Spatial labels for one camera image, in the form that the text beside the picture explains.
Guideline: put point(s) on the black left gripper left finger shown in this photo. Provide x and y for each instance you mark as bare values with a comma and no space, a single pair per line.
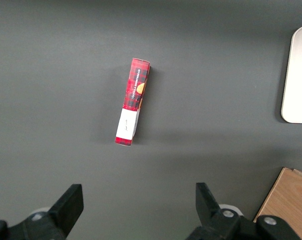
65,210

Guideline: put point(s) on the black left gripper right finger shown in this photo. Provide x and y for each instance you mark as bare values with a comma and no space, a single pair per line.
212,215

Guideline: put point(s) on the wooden drawer cabinet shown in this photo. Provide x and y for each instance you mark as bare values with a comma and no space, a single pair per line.
288,205

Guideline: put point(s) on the red plaid shortbread box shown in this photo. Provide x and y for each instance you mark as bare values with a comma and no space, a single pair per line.
133,100

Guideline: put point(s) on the white rectangular tray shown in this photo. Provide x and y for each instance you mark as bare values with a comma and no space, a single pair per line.
299,80

